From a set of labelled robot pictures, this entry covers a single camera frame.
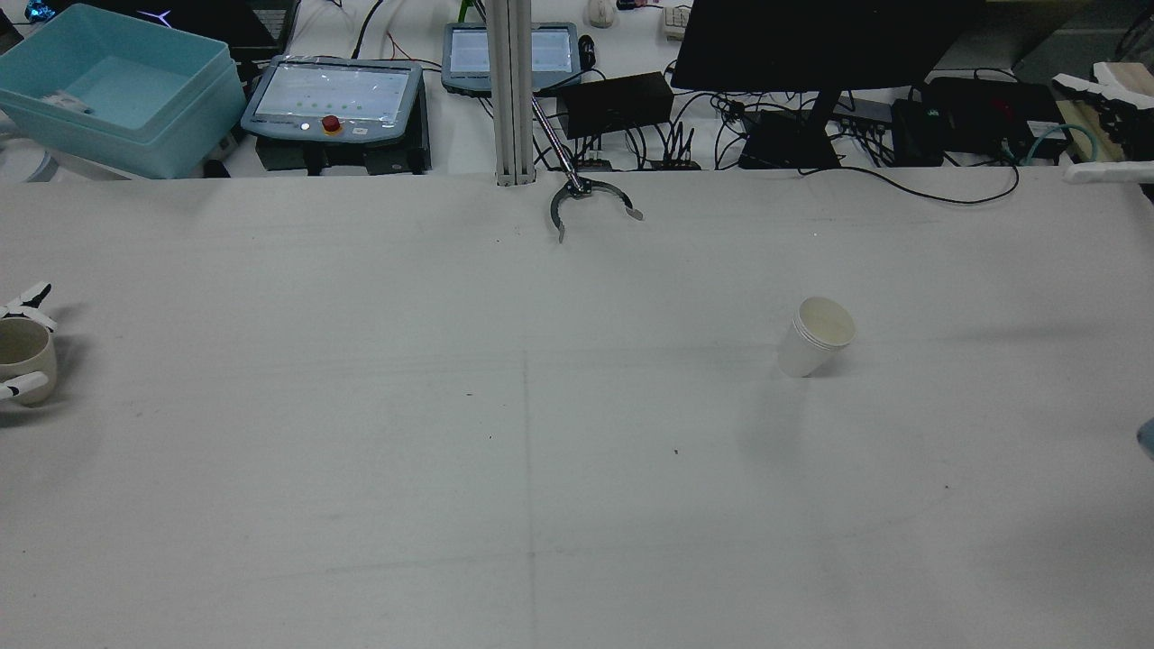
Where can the small black box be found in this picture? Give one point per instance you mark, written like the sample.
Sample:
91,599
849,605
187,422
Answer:
915,135

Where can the black computer mouse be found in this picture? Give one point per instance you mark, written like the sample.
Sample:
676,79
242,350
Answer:
587,52

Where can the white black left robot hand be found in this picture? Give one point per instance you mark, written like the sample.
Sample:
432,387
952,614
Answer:
32,297

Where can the black power adapter box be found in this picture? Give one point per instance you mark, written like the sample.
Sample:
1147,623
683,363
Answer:
983,108

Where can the black laptop computer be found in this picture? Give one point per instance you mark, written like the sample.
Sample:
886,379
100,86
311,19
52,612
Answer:
225,27

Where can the teal plastic bin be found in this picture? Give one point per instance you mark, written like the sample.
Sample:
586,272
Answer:
180,117

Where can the aluminium profile post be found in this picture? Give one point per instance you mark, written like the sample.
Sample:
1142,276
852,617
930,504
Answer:
511,90

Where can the spare white robot hand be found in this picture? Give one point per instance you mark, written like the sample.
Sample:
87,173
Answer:
1095,88

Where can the black pendant stand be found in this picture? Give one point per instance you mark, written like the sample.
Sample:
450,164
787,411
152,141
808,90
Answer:
343,158

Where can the white keyboard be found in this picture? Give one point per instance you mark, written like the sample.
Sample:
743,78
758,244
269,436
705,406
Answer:
676,22

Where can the beige paper cup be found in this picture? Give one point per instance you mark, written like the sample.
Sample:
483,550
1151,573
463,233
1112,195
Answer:
22,361

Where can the black computer monitor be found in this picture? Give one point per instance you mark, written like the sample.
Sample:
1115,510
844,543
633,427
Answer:
811,45

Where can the white paper cup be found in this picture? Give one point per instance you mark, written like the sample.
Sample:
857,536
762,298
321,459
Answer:
811,347

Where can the white computer mouse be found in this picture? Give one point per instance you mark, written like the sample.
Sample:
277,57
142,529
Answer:
600,13

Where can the black rectangular box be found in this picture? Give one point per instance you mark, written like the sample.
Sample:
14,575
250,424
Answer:
618,104

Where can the white foam bar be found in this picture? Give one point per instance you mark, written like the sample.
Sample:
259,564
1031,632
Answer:
1109,173

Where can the grey teach pendant tablet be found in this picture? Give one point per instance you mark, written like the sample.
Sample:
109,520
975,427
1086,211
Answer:
550,54
334,95

